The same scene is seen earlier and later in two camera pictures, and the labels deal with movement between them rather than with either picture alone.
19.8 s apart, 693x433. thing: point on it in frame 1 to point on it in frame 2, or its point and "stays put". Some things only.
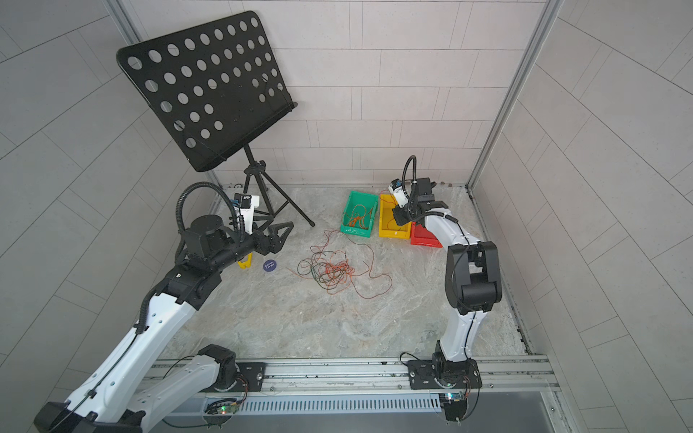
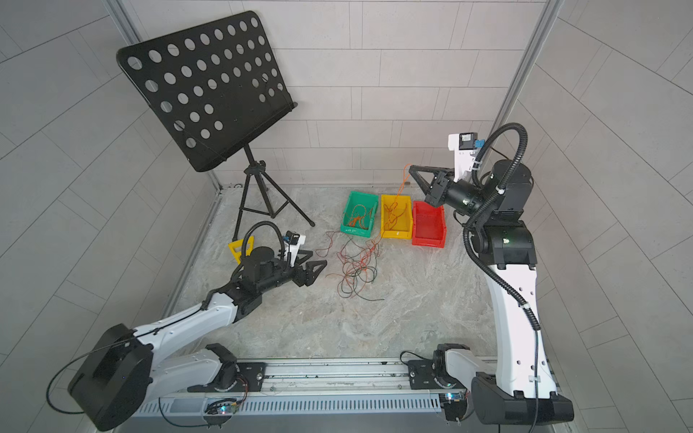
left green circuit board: (222, 408) stays put
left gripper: (272, 245) to (308, 279)
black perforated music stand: (214, 87) stays put
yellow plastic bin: (388, 225) stays put
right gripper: (403, 219) to (443, 190)
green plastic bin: (359, 214) stays put
